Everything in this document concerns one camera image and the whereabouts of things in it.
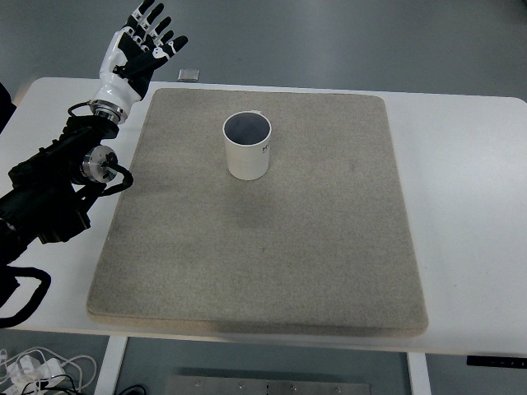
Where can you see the small grey metal box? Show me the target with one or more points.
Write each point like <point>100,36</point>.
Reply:
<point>188,74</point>

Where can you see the beige felt mat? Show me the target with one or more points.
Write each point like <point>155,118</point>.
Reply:
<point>320,244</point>

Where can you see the grey metal floor plate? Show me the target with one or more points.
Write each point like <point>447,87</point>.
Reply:
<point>186,384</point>

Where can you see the white table leg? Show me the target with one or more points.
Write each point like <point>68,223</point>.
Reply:
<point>418,374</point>
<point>111,365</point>

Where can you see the white table leg left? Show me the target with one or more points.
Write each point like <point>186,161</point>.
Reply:
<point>111,365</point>

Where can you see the white cup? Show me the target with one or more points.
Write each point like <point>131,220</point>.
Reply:
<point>247,137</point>

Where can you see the white table leg right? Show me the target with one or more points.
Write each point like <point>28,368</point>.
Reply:
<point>418,374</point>

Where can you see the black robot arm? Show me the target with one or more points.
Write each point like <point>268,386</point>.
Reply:
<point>53,191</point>

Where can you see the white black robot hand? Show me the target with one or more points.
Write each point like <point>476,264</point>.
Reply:
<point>128,65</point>

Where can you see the black table control panel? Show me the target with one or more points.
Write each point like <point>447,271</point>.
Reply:
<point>496,361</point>

